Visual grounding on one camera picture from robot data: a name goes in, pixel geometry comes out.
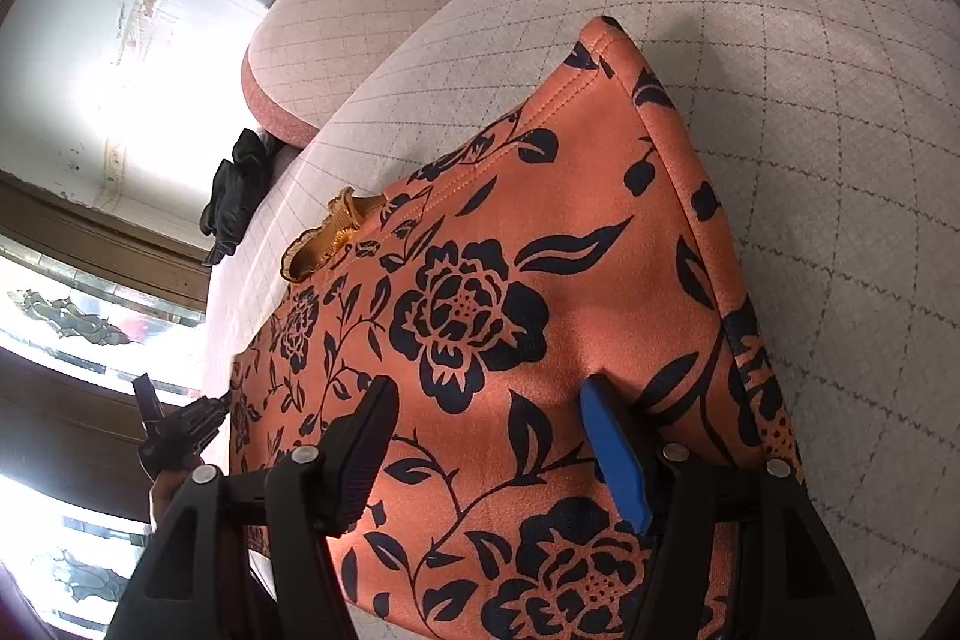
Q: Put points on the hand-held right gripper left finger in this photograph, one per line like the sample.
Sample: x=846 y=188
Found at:
x=361 y=452

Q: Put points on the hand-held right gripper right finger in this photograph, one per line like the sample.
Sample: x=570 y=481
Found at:
x=616 y=452

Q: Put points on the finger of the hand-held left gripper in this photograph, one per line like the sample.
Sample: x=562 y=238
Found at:
x=206 y=411
x=148 y=396

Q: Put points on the orange floral blouse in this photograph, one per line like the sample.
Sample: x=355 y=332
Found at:
x=510 y=310

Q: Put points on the stained glass door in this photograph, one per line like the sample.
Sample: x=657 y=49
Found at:
x=75 y=325

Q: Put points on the black garment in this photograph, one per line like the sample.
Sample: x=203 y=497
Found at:
x=236 y=190

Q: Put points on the wooden door frame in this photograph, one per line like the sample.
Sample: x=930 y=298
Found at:
x=90 y=220

